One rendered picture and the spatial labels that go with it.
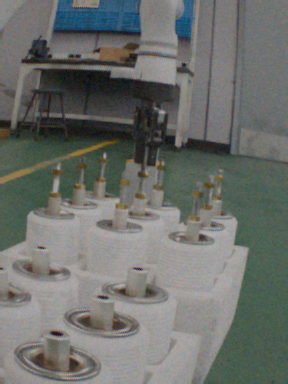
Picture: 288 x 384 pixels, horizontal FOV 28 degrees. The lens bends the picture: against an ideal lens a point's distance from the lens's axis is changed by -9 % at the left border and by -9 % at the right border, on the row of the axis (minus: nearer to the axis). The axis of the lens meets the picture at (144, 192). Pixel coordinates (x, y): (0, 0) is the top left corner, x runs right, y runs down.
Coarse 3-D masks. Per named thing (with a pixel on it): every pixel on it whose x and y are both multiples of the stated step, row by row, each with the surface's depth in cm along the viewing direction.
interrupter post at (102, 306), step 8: (96, 296) 56; (104, 296) 56; (96, 304) 55; (104, 304) 55; (112, 304) 55; (96, 312) 55; (104, 312) 55; (112, 312) 55; (96, 320) 55; (104, 320) 55; (112, 320) 56
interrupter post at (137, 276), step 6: (132, 270) 66; (138, 270) 67; (144, 270) 67; (132, 276) 66; (138, 276) 66; (144, 276) 66; (132, 282) 66; (138, 282) 66; (144, 282) 66; (126, 288) 67; (132, 288) 66; (138, 288) 66; (144, 288) 67; (132, 294) 66; (138, 294) 66; (144, 294) 67
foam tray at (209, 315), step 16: (0, 256) 99; (16, 256) 99; (80, 256) 109; (240, 256) 118; (80, 272) 96; (224, 272) 106; (240, 272) 115; (80, 288) 95; (96, 288) 95; (224, 288) 96; (80, 304) 96; (192, 304) 91; (208, 304) 90; (224, 304) 95; (176, 320) 92; (192, 320) 91; (208, 320) 90; (224, 320) 104; (208, 336) 91; (224, 336) 116; (208, 352) 91; (208, 368) 97
